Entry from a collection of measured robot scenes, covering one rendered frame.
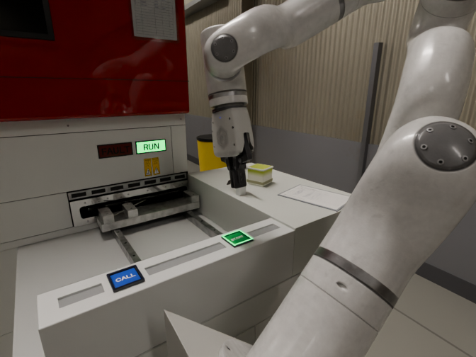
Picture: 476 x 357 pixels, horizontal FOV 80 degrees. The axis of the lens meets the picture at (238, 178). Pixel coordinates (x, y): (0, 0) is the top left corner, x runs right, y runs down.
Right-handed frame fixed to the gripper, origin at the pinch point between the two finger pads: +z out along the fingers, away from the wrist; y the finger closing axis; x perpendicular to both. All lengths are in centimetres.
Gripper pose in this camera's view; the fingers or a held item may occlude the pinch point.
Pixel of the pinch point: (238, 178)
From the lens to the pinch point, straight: 63.7
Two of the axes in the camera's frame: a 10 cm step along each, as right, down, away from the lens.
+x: 8.1, -1.7, 5.6
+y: 5.7, 0.3, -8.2
